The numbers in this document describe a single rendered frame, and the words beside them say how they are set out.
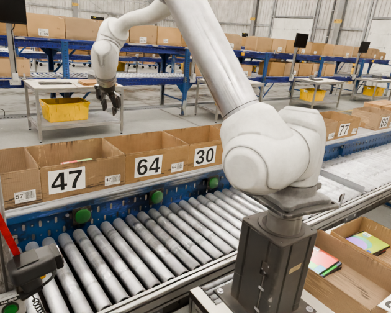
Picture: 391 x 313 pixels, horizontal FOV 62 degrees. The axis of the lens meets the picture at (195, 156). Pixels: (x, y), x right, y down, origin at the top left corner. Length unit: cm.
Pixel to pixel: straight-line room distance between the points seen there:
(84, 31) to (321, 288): 561
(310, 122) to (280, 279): 48
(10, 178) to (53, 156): 37
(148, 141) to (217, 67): 125
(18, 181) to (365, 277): 147
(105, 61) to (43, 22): 468
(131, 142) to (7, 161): 64
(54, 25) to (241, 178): 554
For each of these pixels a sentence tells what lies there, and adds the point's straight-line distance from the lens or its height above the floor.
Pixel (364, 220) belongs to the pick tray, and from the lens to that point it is 186.
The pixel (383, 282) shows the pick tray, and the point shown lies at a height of 78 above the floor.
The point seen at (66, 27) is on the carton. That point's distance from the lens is 615.
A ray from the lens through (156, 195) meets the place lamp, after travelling 171.
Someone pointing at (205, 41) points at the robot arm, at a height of 161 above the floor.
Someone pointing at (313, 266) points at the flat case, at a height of 80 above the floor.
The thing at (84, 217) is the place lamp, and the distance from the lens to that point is 158.
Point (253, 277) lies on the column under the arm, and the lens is 114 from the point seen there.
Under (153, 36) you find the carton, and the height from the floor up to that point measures 153.
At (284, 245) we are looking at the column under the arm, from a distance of 101.
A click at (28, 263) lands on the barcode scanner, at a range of 90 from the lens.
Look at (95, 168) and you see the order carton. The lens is 158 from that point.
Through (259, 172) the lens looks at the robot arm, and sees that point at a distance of 71.
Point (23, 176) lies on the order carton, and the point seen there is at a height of 102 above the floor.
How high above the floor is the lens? 162
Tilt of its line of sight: 20 degrees down
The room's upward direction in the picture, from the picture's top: 5 degrees clockwise
